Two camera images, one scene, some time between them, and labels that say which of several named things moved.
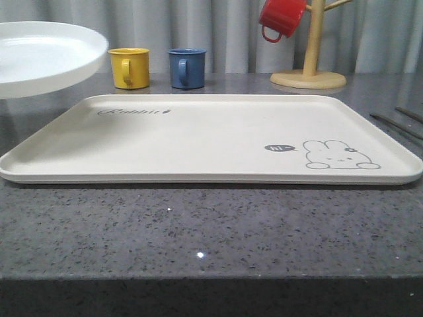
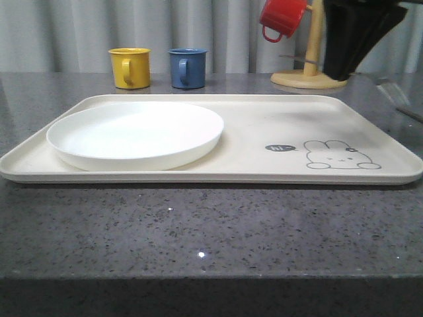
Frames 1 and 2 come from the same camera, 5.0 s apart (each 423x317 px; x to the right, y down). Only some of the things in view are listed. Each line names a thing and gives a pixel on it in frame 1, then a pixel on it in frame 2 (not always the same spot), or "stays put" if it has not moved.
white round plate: [38, 57] → [135, 136]
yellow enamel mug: [131, 67] stays put
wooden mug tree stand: [310, 77] stays put
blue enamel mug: [188, 67] stays put
